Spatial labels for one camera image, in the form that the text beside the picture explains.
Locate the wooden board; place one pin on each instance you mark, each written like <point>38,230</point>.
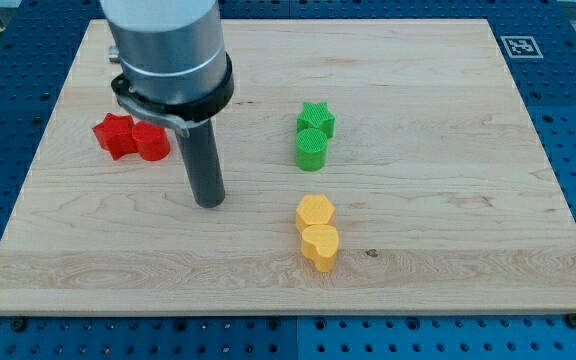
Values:
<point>445,202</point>

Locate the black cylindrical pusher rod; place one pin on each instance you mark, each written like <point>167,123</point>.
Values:
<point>200,157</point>

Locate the green cylinder block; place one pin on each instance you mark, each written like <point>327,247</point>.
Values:
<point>311,149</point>

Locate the white fiducial marker tag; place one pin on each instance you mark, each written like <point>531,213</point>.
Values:
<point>521,47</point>

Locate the yellow hexagon block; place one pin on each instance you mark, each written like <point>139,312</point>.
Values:
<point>314,209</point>

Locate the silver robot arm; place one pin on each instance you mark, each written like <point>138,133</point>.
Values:
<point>176,74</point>

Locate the yellow heart block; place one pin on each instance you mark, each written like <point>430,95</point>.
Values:
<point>320,244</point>

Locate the green star block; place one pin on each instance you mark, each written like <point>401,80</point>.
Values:
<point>316,116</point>

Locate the red star block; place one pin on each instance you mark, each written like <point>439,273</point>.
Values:
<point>114,134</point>

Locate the red cylinder block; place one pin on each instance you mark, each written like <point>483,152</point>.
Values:
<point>151,141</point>

